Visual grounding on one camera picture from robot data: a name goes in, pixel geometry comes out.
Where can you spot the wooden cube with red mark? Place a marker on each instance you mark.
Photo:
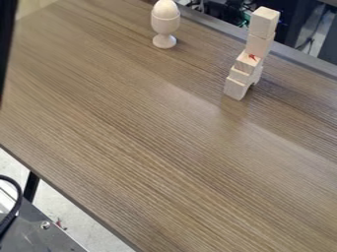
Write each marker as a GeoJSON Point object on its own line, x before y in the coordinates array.
{"type": "Point", "coordinates": [247, 63]}

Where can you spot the wooden egg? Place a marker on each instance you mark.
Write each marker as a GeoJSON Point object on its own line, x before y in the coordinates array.
{"type": "Point", "coordinates": [166, 8]}

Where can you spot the plain wooden cube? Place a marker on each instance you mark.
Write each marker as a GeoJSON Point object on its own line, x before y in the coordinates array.
{"type": "Point", "coordinates": [264, 21]}
{"type": "Point", "coordinates": [259, 45]}

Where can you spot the black post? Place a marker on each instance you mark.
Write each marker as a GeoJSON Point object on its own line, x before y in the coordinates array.
{"type": "Point", "coordinates": [6, 39]}

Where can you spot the grey metal base plate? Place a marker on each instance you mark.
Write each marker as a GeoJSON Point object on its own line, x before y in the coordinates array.
{"type": "Point", "coordinates": [33, 231]}

